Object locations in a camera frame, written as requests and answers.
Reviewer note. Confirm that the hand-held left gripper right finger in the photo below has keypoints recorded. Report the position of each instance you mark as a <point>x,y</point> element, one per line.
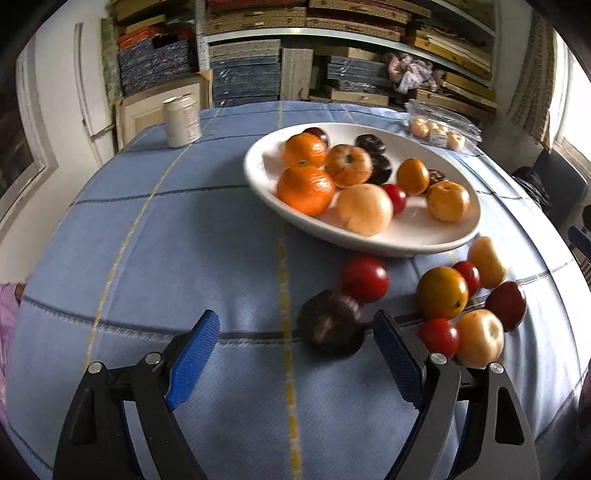
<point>399,364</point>

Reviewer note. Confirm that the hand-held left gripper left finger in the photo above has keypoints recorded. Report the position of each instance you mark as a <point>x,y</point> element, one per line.
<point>194,364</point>

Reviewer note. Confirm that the white oval plate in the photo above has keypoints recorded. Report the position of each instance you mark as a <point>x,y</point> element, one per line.
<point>415,230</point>

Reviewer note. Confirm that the small orange tangerine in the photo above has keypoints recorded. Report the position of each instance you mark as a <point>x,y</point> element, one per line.
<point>412,176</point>

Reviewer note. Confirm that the green-orange tangerine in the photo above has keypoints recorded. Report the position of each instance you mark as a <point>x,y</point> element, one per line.
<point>442,292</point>

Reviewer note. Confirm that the pale yellow apple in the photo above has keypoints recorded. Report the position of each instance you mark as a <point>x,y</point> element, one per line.
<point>480,338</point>

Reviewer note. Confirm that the blue checked tablecloth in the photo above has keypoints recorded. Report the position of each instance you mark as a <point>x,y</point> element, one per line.
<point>161,258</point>

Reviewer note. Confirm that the small red tomato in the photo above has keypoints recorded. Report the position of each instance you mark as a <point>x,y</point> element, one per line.
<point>468,276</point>

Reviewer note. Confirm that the dark red apple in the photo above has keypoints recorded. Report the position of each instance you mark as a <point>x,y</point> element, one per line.
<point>319,134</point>
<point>506,305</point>

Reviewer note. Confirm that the large pale peach fruit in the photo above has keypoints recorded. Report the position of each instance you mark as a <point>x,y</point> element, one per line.
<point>364,210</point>

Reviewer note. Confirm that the yellow-orange tangerine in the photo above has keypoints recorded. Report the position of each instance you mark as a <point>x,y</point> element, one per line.
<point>448,201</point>

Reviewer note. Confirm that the pink cloth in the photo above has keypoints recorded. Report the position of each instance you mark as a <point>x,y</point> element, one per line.
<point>7,332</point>

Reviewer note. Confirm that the small dark mangosteen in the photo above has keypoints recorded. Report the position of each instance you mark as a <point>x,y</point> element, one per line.
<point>436,177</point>

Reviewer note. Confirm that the striped red-orange apple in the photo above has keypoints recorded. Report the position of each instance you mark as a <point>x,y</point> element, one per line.
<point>348,165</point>

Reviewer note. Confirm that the dark wooden chair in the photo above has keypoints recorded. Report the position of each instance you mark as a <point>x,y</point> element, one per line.
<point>582,267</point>

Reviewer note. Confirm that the dark jacket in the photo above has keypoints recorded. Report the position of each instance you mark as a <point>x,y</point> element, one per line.
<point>531,184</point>

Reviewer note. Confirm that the clear plastic pastry pack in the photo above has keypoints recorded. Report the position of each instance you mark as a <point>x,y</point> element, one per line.
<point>438,129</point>

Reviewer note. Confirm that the dark padded chair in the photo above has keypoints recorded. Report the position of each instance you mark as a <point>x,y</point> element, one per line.
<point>561,184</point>

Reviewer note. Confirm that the silver drink can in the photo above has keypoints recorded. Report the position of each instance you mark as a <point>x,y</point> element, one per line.
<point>182,122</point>

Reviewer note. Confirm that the stack of blue wrapped boxes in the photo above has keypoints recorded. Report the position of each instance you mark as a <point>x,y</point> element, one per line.
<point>244,81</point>

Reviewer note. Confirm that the pink plastic bag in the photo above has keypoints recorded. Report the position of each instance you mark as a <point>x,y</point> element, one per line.
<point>411,71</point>

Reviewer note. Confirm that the stack of yellow wooden boxes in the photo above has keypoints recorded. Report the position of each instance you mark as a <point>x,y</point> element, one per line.
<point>457,69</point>

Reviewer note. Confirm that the stack of blue patterned boxes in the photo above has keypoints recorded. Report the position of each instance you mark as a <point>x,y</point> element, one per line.
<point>154,64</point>

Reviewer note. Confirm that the bright side window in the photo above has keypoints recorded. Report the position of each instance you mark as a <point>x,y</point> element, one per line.
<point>575,92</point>

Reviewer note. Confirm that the white metal shelf rack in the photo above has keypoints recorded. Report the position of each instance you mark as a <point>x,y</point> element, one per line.
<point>244,39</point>

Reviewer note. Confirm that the stack of tan woven boxes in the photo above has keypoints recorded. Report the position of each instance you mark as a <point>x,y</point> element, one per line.
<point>277,21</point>

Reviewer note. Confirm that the white window frame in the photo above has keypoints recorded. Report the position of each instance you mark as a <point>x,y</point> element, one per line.
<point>41,152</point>

